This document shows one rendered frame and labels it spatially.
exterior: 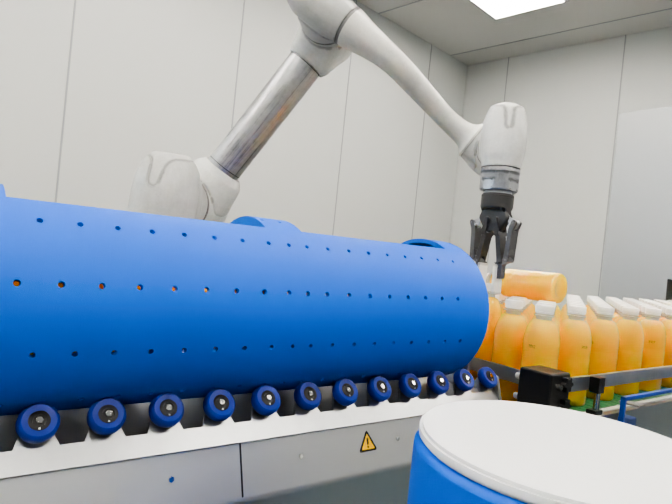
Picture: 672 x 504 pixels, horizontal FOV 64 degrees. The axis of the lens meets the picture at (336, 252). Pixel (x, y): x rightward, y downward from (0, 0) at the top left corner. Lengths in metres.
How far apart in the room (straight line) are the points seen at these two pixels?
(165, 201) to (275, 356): 0.66
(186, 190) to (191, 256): 0.66
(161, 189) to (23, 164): 2.25
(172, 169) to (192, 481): 0.80
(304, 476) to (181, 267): 0.37
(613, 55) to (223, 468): 5.47
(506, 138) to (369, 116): 3.93
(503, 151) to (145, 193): 0.84
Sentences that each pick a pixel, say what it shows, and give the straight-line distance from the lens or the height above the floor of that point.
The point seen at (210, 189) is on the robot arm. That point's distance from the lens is 1.52.
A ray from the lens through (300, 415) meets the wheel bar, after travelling 0.87.
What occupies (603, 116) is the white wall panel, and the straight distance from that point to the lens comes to 5.74.
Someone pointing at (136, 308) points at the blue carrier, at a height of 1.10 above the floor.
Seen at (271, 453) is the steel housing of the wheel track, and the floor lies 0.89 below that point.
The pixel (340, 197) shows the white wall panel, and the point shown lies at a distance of 4.86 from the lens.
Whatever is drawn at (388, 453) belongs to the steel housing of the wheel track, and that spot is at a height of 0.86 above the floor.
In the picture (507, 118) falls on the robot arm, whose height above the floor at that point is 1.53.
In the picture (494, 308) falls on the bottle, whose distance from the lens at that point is 1.31.
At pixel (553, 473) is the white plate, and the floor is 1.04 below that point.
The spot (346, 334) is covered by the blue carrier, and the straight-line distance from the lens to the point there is 0.85.
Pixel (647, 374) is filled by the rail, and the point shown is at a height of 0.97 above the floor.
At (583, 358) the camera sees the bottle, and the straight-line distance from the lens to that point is 1.34.
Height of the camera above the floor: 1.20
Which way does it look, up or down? level
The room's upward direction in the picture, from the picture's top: 6 degrees clockwise
